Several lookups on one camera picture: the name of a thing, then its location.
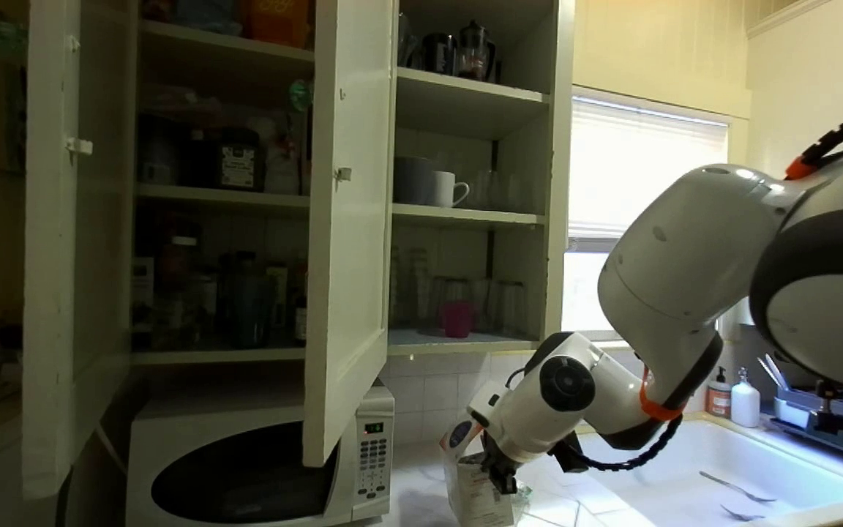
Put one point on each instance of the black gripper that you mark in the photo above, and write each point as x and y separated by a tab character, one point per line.
496	457

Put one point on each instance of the white tea box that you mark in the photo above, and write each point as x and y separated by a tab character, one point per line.
475	502

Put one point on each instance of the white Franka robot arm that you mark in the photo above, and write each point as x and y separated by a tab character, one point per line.
695	281

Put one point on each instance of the cream cupboard door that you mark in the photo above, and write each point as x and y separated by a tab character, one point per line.
71	293
350	243

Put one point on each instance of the grey blue cup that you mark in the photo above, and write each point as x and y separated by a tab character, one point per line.
414	180

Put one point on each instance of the white kitchen sink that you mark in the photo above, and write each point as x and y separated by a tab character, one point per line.
695	479

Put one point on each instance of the red label dispenser bottle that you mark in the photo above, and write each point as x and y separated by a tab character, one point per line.
717	400

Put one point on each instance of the metal utensil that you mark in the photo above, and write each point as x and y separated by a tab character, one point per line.
745	511
733	486

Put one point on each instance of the white soap bottle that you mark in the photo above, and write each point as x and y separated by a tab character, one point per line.
745	401

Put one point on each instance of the dark storage jar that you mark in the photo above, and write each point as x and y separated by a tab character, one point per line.
175	293
240	303
285	309

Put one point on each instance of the clear glass beside mug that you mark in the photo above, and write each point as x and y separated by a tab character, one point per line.
502	190

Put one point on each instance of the white mug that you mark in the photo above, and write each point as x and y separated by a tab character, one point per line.
445	187

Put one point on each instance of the white microwave oven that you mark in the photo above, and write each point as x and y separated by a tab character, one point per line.
196	427

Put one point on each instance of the white window blind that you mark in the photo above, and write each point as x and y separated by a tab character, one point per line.
636	164

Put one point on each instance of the dark jar white label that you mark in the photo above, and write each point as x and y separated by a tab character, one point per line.
237	164

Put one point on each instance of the dark coffee pot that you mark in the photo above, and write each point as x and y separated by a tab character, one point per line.
475	53

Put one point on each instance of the dark metal pot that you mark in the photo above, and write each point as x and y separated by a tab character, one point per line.
437	53

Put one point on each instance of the grey canister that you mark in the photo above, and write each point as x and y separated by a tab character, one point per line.
159	151

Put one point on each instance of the white side cabinet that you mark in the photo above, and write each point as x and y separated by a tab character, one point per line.
802	98

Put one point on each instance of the orange container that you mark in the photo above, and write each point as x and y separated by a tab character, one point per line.
276	18

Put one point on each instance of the blue container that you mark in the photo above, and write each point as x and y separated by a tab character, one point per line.
206	12

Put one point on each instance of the cream wall cupboard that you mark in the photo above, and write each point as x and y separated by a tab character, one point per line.
459	98

